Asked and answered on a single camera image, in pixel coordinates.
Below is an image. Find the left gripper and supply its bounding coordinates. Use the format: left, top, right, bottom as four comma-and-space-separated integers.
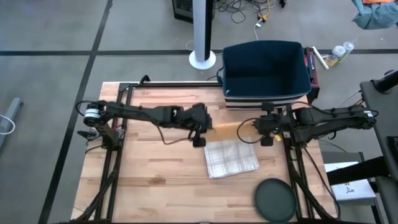
180, 102, 214, 149

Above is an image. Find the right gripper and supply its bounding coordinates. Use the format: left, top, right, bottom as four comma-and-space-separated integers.
254, 101, 295, 147

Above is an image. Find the yellow towel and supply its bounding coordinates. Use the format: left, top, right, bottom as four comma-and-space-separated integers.
206, 121, 261, 142

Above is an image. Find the white cloth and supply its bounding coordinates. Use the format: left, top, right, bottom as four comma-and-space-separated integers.
203, 138, 261, 179

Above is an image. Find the navy white striped fabric bin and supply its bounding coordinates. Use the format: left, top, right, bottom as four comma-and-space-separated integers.
217, 39, 313, 110

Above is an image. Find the red black tool case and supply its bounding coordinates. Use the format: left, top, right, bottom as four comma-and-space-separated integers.
303, 46, 321, 105

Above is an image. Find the dark green round plate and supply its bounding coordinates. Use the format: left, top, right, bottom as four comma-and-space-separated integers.
254, 177, 299, 223

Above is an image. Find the white plastic tube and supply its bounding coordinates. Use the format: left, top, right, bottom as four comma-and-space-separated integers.
312, 45, 330, 71

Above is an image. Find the white black tower fan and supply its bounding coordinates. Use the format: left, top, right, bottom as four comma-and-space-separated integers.
188, 0, 217, 71

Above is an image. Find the black padded bar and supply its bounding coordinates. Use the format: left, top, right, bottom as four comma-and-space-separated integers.
326, 155, 391, 187

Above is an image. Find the white printed box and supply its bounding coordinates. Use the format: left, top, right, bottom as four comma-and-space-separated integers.
324, 161, 377, 207

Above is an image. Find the green bottle white cap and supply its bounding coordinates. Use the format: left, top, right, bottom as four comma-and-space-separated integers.
337, 42, 355, 64

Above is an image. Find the grey equipment cart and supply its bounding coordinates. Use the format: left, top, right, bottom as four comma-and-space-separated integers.
359, 79, 398, 224

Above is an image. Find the black box on floor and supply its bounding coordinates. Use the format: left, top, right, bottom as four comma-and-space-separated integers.
172, 0, 195, 24

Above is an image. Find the teal patterned cloth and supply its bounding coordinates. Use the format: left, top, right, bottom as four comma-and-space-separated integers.
351, 0, 398, 31

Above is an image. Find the grey floor bar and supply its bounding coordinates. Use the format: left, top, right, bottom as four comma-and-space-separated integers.
0, 97, 24, 150

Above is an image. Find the black metal table rail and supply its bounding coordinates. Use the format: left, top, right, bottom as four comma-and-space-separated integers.
119, 81, 223, 89

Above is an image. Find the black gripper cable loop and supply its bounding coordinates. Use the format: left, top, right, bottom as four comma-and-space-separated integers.
236, 117, 265, 144
157, 124, 200, 146

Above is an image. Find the white power cable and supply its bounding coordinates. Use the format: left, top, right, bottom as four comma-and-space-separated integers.
185, 18, 264, 57

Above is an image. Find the tangle of black cables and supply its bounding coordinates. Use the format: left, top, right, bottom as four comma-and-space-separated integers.
214, 0, 287, 24

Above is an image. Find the black cylinder handle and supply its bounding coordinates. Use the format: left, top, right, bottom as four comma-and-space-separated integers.
372, 69, 398, 94

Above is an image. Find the thin white cable loop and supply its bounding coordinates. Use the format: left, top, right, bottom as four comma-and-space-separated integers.
0, 111, 16, 134

